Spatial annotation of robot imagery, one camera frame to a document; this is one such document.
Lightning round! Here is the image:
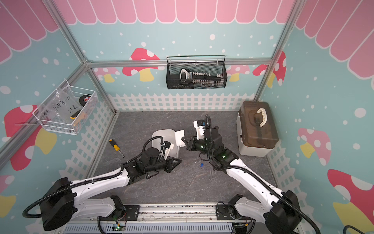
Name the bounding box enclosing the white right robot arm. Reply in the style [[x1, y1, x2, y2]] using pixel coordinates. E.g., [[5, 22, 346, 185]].
[[181, 127, 320, 234]]

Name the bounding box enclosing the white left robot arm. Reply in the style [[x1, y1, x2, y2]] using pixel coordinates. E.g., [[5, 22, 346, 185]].
[[22, 147, 182, 231]]

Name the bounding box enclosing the white rectangular plastic tray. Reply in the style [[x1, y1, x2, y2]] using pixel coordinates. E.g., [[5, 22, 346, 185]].
[[152, 129, 177, 157]]

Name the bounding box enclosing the yellow black screwdriver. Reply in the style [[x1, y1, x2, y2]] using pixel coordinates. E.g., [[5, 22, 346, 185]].
[[109, 139, 125, 158]]

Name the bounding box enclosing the brown lidded storage box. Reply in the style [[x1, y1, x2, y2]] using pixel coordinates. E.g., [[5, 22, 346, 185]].
[[236, 101, 279, 158]]

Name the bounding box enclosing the black socket tool set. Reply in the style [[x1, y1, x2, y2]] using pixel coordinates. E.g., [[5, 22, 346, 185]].
[[178, 69, 225, 88]]

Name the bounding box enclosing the black tape roll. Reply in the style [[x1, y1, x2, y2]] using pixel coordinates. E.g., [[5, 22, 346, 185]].
[[79, 95, 91, 107]]

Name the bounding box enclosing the clear labelled plastic bag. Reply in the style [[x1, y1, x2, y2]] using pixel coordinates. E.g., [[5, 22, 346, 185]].
[[38, 86, 82, 124]]

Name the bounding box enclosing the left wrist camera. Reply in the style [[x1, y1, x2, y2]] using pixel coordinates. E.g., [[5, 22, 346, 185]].
[[161, 141, 174, 160]]

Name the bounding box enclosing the black wire mesh basket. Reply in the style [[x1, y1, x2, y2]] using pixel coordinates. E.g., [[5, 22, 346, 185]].
[[166, 55, 228, 90]]

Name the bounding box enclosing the white wire wall basket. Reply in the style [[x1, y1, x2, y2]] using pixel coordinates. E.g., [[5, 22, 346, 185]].
[[33, 80, 98, 136]]

